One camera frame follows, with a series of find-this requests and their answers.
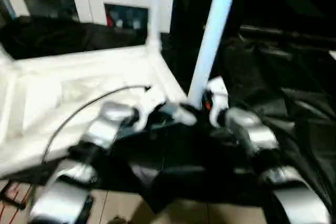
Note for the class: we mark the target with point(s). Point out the white plastic table top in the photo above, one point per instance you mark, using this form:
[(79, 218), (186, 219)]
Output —
[(52, 82)]

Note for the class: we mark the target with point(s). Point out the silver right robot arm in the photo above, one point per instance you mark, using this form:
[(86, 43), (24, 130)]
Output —
[(257, 129)]

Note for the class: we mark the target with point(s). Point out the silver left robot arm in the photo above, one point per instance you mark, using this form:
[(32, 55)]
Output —
[(102, 129)]

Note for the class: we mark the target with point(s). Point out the black mat cloth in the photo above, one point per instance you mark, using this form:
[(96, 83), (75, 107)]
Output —
[(170, 155)]

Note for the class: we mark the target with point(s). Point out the white cup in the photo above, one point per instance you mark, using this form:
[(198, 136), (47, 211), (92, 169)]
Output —
[(119, 23)]

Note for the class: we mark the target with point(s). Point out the red carton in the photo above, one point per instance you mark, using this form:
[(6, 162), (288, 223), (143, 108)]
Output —
[(110, 20)]

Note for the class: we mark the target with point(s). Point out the dark rounded robot foot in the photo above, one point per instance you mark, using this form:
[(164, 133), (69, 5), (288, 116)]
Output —
[(118, 220)]

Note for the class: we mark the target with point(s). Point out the white flat board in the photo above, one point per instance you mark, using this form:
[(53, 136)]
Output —
[(333, 54)]

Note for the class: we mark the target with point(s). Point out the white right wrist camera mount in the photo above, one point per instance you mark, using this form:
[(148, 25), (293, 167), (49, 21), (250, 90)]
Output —
[(219, 95)]

